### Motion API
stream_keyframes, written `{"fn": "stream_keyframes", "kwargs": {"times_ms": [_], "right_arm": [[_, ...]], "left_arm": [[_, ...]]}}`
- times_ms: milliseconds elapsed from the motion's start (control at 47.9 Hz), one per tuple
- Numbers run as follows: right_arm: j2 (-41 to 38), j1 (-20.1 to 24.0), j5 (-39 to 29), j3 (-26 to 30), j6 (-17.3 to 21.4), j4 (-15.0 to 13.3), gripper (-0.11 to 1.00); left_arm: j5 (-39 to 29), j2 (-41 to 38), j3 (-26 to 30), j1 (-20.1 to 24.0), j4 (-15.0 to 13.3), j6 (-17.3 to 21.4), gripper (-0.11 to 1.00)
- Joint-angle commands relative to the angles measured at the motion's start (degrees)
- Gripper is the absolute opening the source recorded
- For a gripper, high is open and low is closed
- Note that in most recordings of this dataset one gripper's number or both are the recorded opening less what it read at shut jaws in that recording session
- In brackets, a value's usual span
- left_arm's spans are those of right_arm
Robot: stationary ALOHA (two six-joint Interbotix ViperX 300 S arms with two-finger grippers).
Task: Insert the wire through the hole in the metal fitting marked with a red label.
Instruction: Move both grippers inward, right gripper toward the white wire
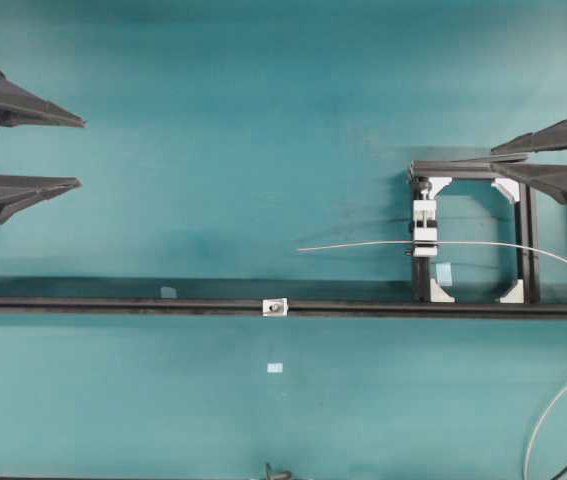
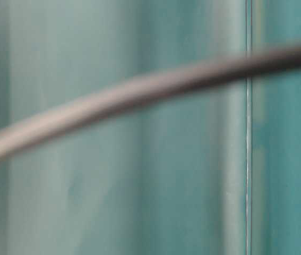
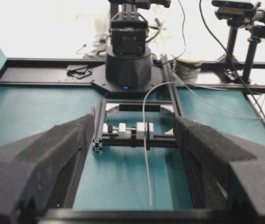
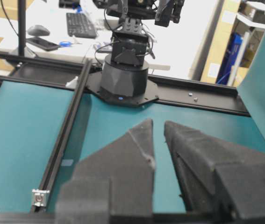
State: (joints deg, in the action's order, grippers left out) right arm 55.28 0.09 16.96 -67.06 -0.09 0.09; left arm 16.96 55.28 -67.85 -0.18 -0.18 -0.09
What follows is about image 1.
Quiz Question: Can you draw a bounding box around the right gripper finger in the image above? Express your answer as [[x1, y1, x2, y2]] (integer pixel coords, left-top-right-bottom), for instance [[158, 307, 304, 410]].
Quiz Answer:
[[491, 119, 567, 155], [493, 163, 567, 205]]

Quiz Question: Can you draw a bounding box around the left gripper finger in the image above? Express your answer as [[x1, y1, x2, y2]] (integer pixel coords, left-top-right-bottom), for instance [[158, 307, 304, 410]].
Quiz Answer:
[[0, 175, 81, 225], [0, 76, 85, 128]]

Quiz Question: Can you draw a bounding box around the thin grey wire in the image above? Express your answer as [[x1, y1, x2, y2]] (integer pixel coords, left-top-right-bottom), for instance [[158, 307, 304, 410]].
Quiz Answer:
[[297, 240, 567, 480]]

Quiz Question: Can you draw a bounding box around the silver metal fitting red label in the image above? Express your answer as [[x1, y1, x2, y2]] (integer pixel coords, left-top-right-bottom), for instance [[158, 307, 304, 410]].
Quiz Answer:
[[262, 298, 289, 317]]

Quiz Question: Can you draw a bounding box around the white tape patch lower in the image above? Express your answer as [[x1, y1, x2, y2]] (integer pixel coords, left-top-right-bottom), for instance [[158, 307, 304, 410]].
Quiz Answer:
[[266, 363, 283, 374]]

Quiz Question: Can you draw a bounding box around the black rectangular profile frame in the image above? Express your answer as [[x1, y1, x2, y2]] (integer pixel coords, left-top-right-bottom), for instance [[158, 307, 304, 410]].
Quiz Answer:
[[408, 153, 540, 304]]

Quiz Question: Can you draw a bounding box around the white wire clamp holder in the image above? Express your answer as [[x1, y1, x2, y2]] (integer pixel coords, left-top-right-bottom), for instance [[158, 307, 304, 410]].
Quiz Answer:
[[412, 200, 438, 258]]

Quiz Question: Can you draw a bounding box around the blue tape patch in frame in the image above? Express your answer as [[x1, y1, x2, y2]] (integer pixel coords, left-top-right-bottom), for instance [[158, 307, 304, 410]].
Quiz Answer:
[[435, 263, 453, 286]]

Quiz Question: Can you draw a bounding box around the pale tape patch on rail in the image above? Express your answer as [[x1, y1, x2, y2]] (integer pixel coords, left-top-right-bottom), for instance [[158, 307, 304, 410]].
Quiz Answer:
[[160, 286, 178, 299]]

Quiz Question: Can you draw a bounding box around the long black aluminium rail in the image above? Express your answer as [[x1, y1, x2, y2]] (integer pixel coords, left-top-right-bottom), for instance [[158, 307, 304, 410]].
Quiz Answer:
[[0, 276, 567, 320]]

